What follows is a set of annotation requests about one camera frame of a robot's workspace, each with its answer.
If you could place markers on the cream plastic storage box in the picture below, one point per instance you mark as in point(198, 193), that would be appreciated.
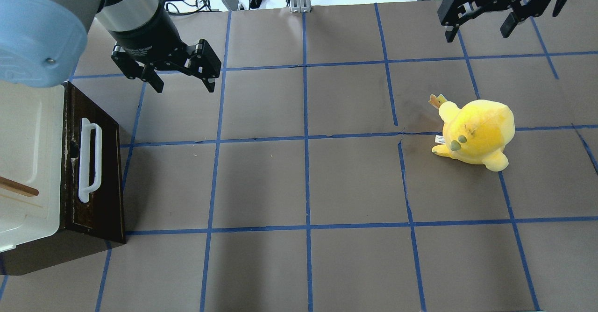
point(31, 141)

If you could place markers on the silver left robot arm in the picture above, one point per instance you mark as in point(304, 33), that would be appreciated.
point(41, 41)

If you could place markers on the dark wooden drawer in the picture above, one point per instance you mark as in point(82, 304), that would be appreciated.
point(103, 216)

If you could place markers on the white drawer handle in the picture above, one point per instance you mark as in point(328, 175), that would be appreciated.
point(90, 160)

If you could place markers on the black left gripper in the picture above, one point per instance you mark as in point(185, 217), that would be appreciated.
point(148, 36)

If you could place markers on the dark wooden cabinet shell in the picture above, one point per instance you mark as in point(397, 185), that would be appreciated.
point(63, 246)

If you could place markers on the yellow plush dinosaur toy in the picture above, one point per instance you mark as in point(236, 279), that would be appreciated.
point(477, 133)

